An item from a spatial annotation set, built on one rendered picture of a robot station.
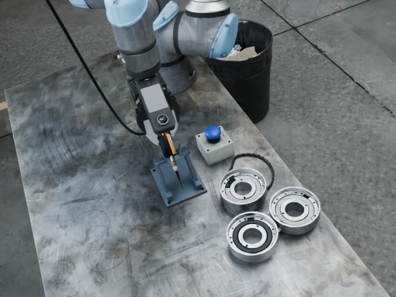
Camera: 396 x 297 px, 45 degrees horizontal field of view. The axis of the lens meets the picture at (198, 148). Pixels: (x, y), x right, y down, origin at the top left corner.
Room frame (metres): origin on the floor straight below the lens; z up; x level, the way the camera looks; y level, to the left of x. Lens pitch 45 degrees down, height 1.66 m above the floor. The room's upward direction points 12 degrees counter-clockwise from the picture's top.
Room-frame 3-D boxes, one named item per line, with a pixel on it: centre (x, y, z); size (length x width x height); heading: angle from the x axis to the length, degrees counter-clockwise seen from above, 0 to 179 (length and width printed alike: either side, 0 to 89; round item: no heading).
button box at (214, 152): (0.84, -0.04, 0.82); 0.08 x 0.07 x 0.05; 14
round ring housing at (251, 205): (0.67, -0.08, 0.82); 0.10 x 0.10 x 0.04
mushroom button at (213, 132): (0.83, -0.04, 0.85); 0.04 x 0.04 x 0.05
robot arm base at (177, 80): (1.16, 0.03, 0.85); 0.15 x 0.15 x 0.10
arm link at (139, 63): (0.80, 0.08, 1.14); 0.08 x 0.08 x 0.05
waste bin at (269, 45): (1.86, -0.27, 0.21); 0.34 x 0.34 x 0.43
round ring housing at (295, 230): (0.59, -0.17, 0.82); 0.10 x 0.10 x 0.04
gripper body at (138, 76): (0.81, 0.08, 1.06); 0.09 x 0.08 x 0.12; 13
